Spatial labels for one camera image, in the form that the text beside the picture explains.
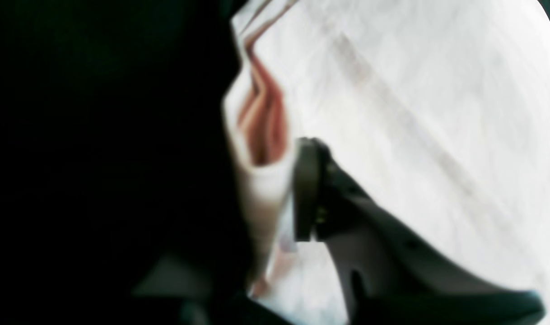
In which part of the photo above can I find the black table cloth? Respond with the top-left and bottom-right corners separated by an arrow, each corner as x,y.
0,0 -> 257,325

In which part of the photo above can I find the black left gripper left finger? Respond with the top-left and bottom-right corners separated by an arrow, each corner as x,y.
293,138 -> 321,242

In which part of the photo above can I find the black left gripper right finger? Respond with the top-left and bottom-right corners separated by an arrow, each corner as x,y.
316,140 -> 546,325

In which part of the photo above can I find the pale pink T-shirt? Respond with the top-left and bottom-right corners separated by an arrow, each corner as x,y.
230,0 -> 550,325

